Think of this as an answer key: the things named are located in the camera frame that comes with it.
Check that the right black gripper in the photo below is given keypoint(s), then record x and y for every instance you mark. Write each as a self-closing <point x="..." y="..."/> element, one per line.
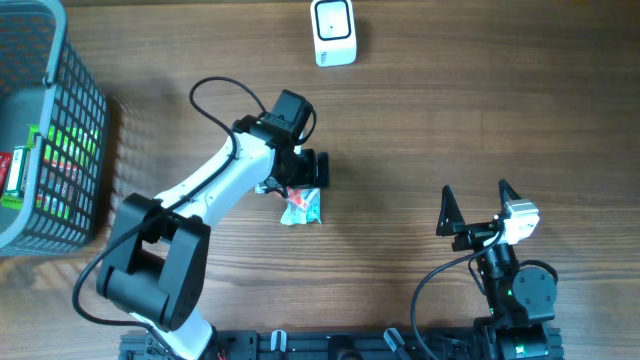
<point x="453" y="222"/>

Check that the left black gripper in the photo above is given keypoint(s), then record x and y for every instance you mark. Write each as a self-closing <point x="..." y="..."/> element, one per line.
<point x="309" y="178"/>

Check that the teal tissue packet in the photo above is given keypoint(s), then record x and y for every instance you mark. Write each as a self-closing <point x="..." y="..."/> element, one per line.
<point x="294" y="215"/>

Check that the green white medicine box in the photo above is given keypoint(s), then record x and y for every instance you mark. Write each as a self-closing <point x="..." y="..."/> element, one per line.
<point x="17" y="178"/>

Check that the green snack bag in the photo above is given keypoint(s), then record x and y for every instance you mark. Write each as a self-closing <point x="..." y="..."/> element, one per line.
<point x="16" y="203"/>

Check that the small orange white box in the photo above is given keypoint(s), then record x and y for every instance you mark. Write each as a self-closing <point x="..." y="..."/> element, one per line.
<point x="300" y="197"/>

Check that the red sachet stick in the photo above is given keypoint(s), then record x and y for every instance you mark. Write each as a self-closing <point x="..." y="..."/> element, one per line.
<point x="5" y="164"/>

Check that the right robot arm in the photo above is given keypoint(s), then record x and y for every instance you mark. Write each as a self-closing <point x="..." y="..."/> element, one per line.
<point x="520" y="294"/>

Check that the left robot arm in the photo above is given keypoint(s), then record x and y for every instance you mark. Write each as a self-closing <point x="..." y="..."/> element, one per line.
<point x="154" y="264"/>

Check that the white barcode scanner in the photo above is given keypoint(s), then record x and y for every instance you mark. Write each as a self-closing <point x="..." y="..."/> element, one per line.
<point x="334" y="32"/>

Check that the grey plastic mesh basket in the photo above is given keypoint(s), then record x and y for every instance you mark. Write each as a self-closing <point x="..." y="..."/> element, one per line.
<point x="44" y="81"/>

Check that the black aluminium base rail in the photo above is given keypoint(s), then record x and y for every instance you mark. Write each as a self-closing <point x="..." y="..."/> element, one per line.
<point x="350" y="345"/>

